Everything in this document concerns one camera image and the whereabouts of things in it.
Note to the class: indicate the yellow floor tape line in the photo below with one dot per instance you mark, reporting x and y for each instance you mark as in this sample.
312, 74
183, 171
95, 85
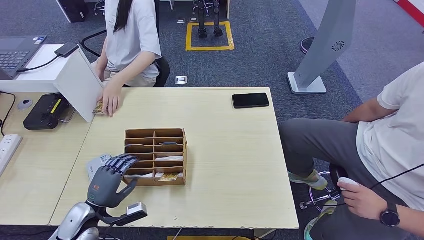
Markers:
205, 238

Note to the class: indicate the wooden card organizer box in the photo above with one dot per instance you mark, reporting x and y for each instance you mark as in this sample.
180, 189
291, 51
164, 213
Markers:
162, 155

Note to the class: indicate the black desktop device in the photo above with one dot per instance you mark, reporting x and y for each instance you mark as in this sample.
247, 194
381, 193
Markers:
43, 113

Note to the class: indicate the white black humanoid robot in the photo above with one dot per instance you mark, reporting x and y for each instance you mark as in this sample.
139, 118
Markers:
202, 16

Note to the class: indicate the grey card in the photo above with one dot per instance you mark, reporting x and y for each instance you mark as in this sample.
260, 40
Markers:
169, 143

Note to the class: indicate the black power adapter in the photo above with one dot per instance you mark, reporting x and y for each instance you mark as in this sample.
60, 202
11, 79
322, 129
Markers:
66, 49

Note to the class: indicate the person's right forearm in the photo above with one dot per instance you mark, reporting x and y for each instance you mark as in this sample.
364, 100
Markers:
101, 63

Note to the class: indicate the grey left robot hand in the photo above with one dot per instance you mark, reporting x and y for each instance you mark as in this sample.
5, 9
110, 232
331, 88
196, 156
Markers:
102, 188

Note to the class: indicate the seated person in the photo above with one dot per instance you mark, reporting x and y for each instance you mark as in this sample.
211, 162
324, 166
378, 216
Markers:
387, 142
132, 36

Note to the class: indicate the yellow floor tape square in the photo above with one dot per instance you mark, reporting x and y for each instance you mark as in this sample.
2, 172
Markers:
208, 48

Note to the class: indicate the black office chair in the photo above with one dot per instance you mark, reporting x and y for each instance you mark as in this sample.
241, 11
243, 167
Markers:
163, 71

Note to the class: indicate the black wristwatch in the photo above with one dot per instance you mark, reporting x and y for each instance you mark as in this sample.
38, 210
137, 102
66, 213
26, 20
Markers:
390, 216

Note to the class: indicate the black smartphone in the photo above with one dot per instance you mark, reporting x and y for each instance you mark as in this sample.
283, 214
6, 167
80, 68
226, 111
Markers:
250, 100

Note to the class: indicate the black stool chrome base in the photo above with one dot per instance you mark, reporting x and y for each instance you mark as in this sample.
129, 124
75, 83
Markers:
334, 174

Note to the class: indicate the black cabinet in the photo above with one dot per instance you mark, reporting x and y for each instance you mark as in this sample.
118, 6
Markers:
73, 10

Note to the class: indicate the person's left hand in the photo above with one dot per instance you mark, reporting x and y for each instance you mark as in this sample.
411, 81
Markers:
112, 97
364, 202

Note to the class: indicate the person's left forearm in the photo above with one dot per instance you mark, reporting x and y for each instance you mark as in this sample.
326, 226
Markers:
136, 68
412, 225

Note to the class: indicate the white power strip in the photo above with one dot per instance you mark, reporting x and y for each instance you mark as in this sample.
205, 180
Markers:
8, 149

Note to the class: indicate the metal floor socket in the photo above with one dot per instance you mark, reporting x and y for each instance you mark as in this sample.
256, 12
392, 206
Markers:
180, 21
181, 80

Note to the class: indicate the white counter partition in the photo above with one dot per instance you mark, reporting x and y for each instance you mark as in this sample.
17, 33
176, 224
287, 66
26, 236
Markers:
79, 88

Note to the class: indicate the grey kiosk stand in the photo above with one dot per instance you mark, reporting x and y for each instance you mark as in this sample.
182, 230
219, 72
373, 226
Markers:
326, 43

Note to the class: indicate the grey laptop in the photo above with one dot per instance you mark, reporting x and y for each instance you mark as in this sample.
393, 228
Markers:
16, 55

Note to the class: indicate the grey desk grommet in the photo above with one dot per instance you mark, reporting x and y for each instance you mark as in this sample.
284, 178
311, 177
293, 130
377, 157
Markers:
25, 104

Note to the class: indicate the white handheld mouse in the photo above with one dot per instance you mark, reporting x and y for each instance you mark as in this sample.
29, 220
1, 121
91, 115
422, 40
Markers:
348, 182

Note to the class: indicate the black round base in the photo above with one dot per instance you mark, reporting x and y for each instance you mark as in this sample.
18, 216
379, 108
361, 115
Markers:
305, 45

